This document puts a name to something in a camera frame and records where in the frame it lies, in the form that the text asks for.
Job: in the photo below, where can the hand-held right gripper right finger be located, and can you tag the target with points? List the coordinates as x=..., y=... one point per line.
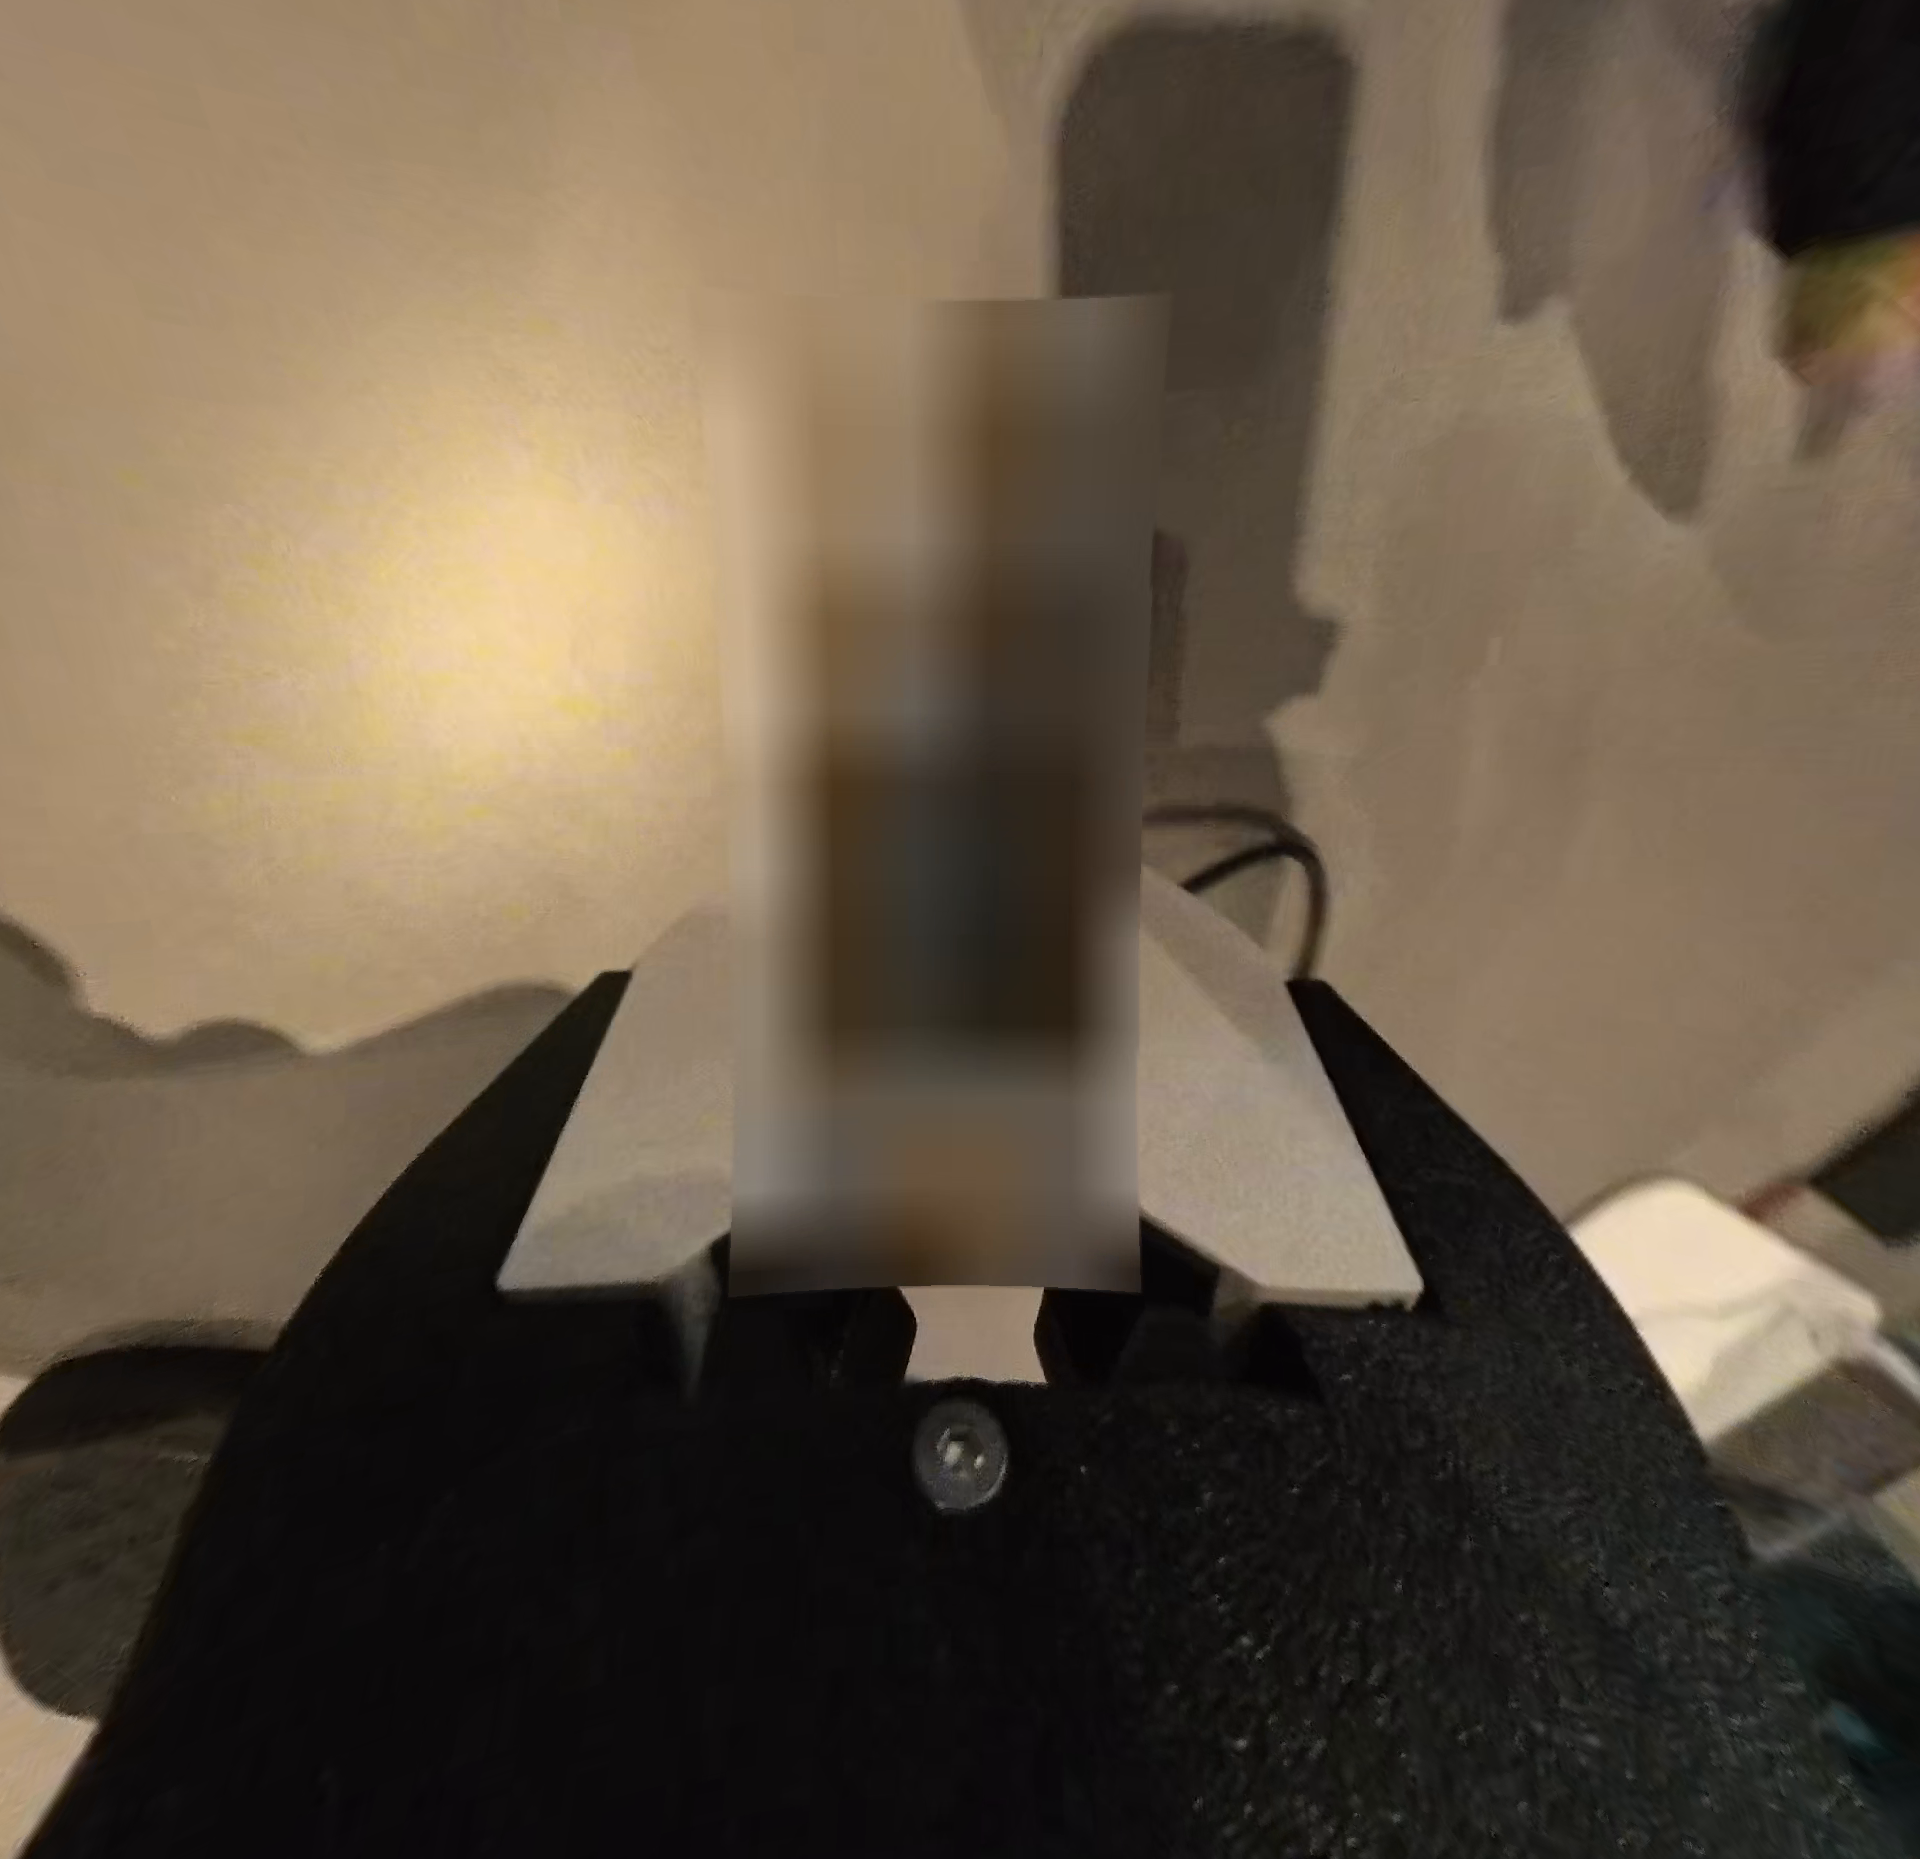
x=1260, y=1140

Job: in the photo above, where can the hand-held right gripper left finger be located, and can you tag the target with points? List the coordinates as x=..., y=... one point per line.
x=660, y=1140

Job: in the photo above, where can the white box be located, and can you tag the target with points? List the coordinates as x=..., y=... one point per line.
x=1711, y=1274

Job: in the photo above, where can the dark cloth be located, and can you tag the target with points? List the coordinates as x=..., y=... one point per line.
x=1845, y=89

